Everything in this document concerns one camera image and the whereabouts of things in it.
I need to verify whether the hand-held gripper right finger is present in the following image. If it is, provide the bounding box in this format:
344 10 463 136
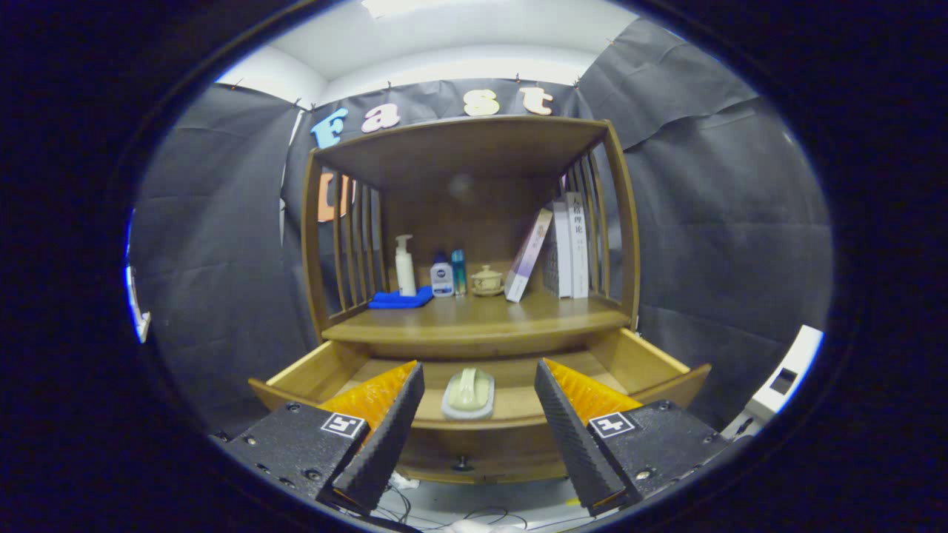
534 358 741 517

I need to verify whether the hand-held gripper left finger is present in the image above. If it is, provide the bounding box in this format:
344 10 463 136
210 361 427 517

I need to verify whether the wooden countertop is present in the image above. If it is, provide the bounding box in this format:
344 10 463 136
322 289 632 345

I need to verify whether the wooden cabinet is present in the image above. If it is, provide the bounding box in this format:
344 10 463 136
300 115 641 363

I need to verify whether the pale rounded object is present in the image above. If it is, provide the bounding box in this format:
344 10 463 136
444 518 519 533

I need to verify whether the blue folded cloth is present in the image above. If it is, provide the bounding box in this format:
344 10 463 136
368 286 435 309

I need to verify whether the white pump bottle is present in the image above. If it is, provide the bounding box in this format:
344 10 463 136
394 235 417 298

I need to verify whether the white bottle blue cap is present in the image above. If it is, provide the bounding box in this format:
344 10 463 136
430 252 455 298

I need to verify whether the beige lidded teacup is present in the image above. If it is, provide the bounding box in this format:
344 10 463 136
471 265 506 298

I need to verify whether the white book black lettering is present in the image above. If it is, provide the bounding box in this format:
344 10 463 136
567 191 590 299

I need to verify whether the patterned cover book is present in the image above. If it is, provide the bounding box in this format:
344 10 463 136
543 198 573 298

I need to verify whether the purple and white book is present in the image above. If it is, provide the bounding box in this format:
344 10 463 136
504 208 555 303

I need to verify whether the white appliance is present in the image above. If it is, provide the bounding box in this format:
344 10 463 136
722 324 824 439

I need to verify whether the black floor cable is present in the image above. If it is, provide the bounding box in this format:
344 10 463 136
461 506 531 531

